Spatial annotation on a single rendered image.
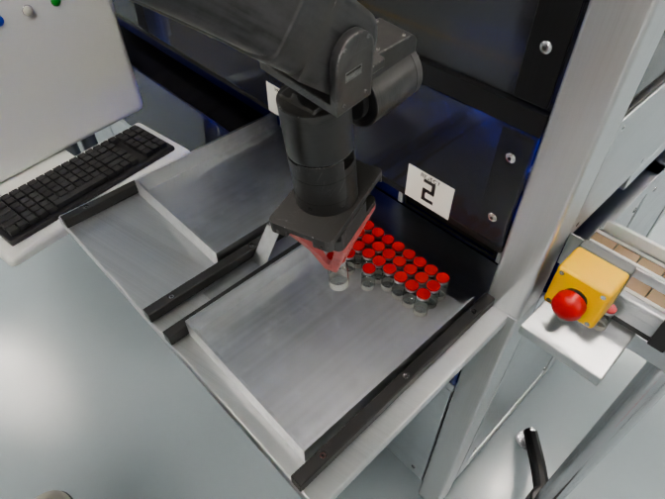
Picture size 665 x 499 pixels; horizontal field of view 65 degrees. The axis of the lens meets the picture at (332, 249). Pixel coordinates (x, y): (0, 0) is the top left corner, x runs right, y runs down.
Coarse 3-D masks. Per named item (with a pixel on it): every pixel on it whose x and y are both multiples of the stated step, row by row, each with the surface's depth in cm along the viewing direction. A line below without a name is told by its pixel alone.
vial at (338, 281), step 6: (342, 264) 54; (330, 270) 55; (342, 270) 54; (330, 276) 55; (336, 276) 55; (342, 276) 55; (330, 282) 56; (336, 282) 55; (342, 282) 56; (348, 282) 57; (336, 288) 56; (342, 288) 56
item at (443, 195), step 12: (408, 168) 79; (408, 180) 80; (420, 180) 78; (432, 180) 76; (408, 192) 82; (420, 192) 80; (444, 192) 76; (432, 204) 79; (444, 204) 77; (444, 216) 78
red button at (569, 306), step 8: (560, 296) 66; (568, 296) 65; (576, 296) 65; (552, 304) 67; (560, 304) 66; (568, 304) 65; (576, 304) 65; (584, 304) 65; (560, 312) 67; (568, 312) 66; (576, 312) 65; (584, 312) 66; (568, 320) 67; (576, 320) 66
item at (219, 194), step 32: (256, 128) 111; (192, 160) 104; (224, 160) 106; (256, 160) 106; (160, 192) 99; (192, 192) 99; (224, 192) 99; (256, 192) 99; (288, 192) 99; (192, 224) 93; (224, 224) 93; (256, 224) 93; (224, 256) 86
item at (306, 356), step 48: (240, 288) 80; (288, 288) 83; (192, 336) 76; (240, 336) 77; (288, 336) 77; (336, 336) 77; (384, 336) 77; (432, 336) 74; (240, 384) 69; (288, 384) 72; (336, 384) 72; (384, 384) 70; (288, 432) 64; (336, 432) 67
